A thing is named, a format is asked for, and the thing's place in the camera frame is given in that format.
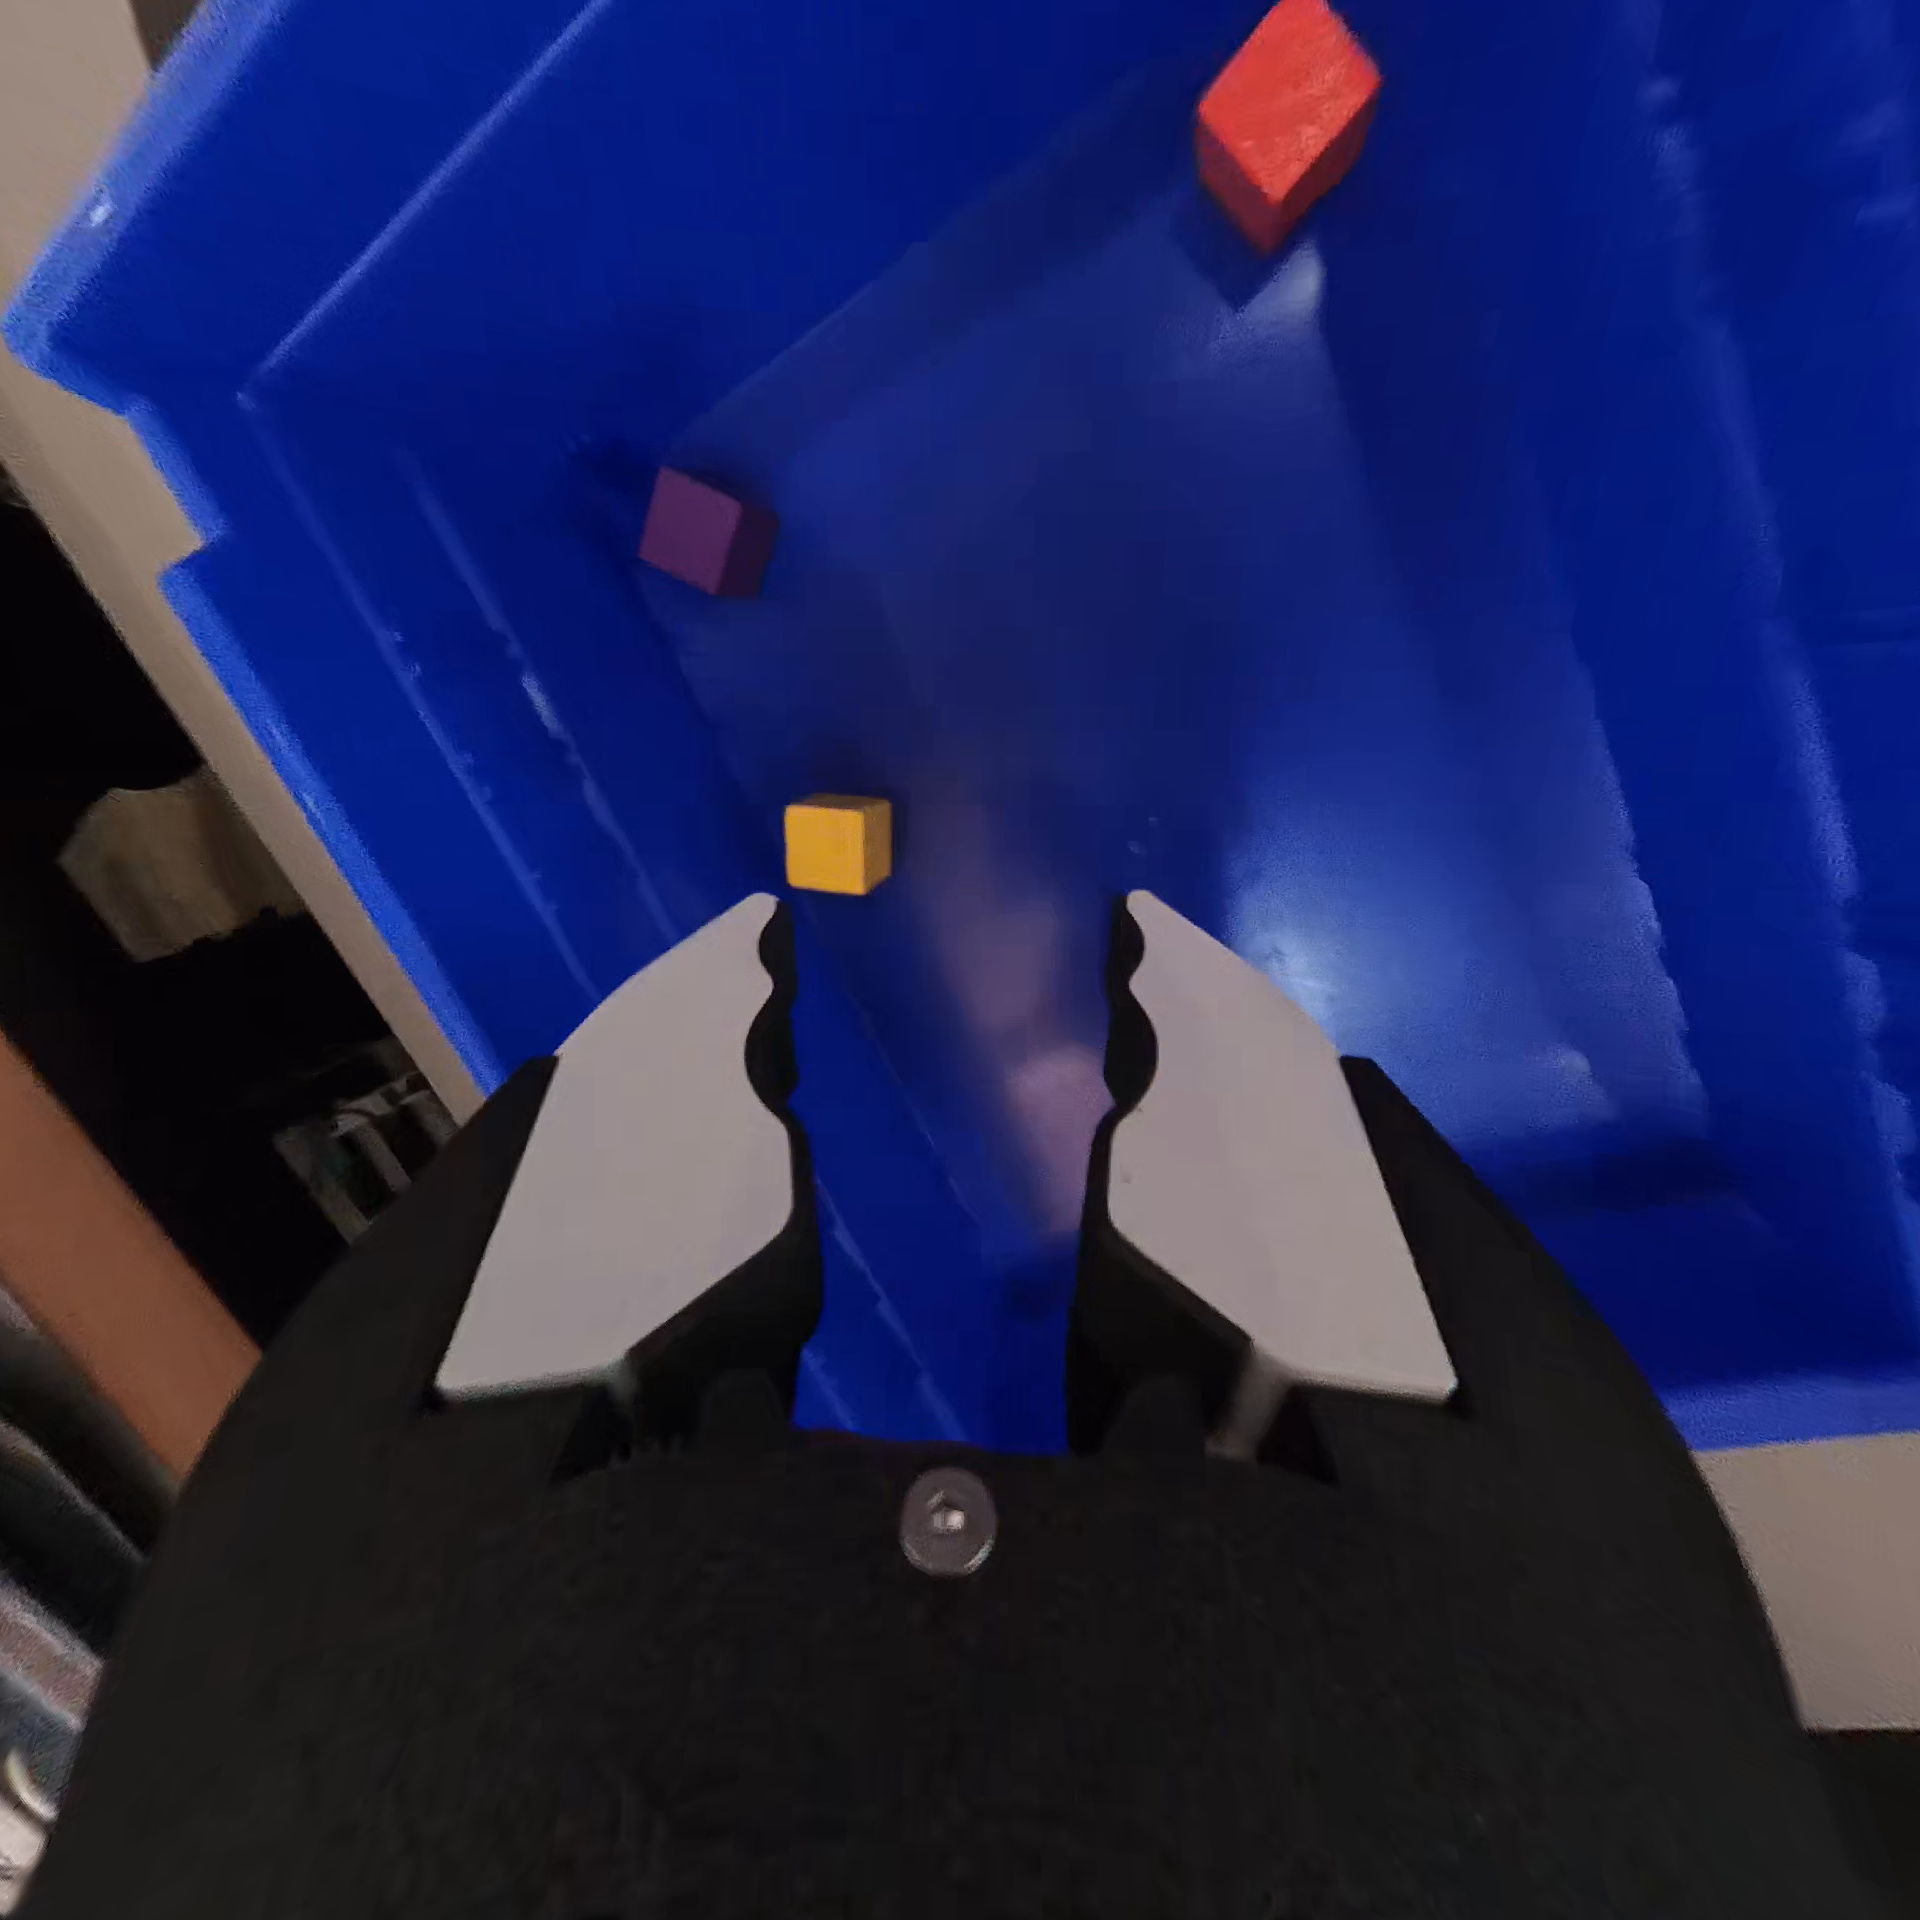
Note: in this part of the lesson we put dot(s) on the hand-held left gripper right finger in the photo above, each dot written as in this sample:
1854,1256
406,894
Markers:
1261,1186

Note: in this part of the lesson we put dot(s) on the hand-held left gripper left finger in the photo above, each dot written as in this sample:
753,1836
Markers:
630,1172

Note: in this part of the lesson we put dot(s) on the yellow wooden cube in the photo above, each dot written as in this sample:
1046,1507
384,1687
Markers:
835,845

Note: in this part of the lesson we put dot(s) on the blue plastic bin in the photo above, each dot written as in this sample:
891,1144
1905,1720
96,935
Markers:
1349,676

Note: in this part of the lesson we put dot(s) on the purple wooden cube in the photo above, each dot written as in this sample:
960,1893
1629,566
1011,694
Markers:
699,528

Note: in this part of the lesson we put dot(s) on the red wooden cube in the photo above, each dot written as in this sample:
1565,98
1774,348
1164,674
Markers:
1284,120

